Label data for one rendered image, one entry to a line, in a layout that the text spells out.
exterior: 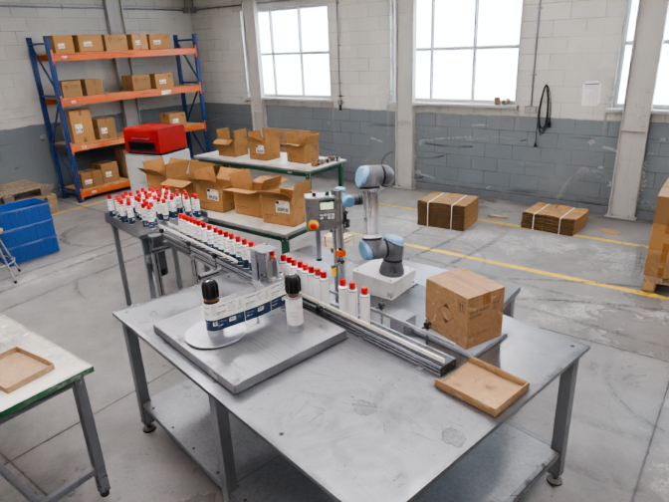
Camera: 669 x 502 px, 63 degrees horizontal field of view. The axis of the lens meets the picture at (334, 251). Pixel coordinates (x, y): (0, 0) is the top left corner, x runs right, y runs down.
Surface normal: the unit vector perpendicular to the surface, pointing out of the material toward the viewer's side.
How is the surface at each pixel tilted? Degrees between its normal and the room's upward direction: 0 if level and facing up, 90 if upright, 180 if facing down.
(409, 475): 0
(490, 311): 90
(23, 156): 90
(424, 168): 90
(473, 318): 90
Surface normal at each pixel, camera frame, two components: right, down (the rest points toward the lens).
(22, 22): 0.80, 0.18
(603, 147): -0.61, 0.31
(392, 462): -0.04, -0.93
